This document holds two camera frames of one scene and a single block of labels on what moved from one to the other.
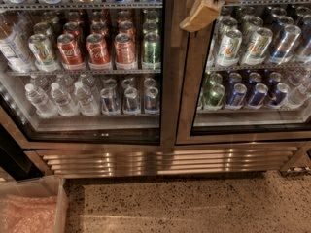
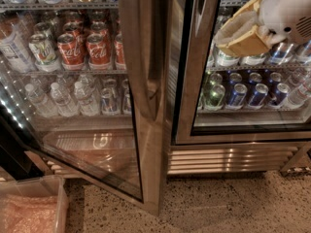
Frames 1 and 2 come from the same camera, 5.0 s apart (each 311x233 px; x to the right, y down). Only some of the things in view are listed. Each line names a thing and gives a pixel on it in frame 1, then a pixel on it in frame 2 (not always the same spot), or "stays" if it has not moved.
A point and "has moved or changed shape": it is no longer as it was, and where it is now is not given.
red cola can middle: x=99 y=55 stays
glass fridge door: x=88 y=67 has moved or changed shape
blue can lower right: x=280 y=96 stays
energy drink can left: x=109 y=105 stays
